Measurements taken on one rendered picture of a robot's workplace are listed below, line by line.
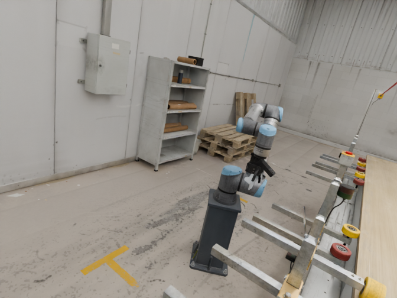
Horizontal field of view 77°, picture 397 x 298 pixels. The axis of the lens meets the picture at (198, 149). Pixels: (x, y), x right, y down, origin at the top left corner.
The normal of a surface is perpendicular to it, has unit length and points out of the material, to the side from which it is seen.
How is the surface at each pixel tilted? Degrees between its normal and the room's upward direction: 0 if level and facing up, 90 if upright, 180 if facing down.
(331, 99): 90
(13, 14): 90
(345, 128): 90
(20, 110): 90
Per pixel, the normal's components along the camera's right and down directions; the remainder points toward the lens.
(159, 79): -0.57, 0.15
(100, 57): 0.80, 0.33
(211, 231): -0.10, 0.29
